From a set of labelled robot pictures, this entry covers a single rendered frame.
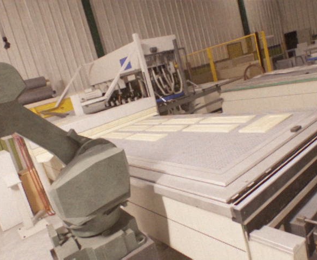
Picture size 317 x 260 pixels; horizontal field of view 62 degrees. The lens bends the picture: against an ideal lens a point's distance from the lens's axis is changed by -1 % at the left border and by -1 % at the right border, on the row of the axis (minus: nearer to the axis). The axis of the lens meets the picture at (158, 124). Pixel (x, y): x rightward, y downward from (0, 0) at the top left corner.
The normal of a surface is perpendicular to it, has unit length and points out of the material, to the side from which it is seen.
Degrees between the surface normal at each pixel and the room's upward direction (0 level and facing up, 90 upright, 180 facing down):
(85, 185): 90
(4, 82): 90
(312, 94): 90
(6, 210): 90
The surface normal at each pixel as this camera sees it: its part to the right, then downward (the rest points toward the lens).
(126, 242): 0.51, 0.02
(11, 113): 0.23, 0.43
